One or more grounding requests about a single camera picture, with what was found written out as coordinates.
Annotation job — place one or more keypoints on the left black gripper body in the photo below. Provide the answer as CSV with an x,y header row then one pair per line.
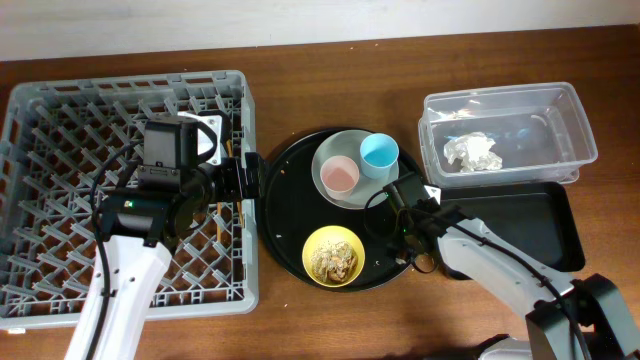
x,y
252,175

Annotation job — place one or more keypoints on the grey plastic dishwasher rack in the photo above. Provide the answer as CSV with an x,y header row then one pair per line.
x,y
55,137

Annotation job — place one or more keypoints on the black rectangular tray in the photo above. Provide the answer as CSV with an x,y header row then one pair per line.
x,y
534,217

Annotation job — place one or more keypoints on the grey round plate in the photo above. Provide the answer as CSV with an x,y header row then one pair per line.
x,y
347,143

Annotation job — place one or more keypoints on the pink plastic cup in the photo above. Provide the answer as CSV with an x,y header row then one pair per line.
x,y
339,176

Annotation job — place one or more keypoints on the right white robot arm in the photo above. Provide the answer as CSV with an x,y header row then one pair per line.
x,y
566,318

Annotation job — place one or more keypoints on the white napkin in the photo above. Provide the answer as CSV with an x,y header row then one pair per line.
x,y
474,152

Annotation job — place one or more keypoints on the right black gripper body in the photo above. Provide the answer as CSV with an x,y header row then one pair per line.
x,y
400,188

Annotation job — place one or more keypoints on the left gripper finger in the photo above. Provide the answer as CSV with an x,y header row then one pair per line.
x,y
255,174
229,180

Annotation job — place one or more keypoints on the clear plastic bin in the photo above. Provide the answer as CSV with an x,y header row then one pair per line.
x,y
540,131

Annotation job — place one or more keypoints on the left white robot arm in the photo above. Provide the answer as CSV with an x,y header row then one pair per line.
x,y
136,233

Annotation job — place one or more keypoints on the blue plastic cup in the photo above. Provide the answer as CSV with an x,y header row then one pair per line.
x,y
378,153

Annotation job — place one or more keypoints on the round black tray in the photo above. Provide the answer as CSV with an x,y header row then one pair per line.
x,y
292,209

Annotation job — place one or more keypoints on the food scraps and rice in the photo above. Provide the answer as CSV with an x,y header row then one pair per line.
x,y
333,262

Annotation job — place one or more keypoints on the yellow bowl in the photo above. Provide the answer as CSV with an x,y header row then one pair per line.
x,y
333,234

